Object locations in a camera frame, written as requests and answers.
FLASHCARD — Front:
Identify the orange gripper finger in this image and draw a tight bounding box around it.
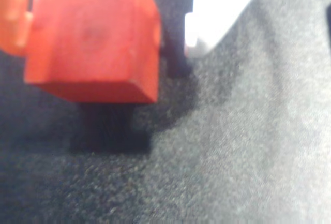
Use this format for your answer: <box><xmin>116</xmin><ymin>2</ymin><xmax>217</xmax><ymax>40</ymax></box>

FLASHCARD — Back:
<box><xmin>0</xmin><ymin>0</ymin><xmax>34</xmax><ymax>57</ymax></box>

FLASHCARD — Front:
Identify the red cube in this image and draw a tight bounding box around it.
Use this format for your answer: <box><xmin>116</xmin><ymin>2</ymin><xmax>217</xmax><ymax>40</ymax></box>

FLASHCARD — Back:
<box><xmin>24</xmin><ymin>0</ymin><xmax>163</xmax><ymax>104</ymax></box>

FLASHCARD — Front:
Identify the dark grey felt mat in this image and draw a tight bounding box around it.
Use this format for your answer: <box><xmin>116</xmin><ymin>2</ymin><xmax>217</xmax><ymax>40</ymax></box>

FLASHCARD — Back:
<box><xmin>0</xmin><ymin>0</ymin><xmax>331</xmax><ymax>224</ymax></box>

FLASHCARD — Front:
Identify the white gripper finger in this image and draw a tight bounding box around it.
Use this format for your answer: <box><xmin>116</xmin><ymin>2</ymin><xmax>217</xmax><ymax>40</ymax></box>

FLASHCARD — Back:
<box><xmin>184</xmin><ymin>0</ymin><xmax>270</xmax><ymax>57</ymax></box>

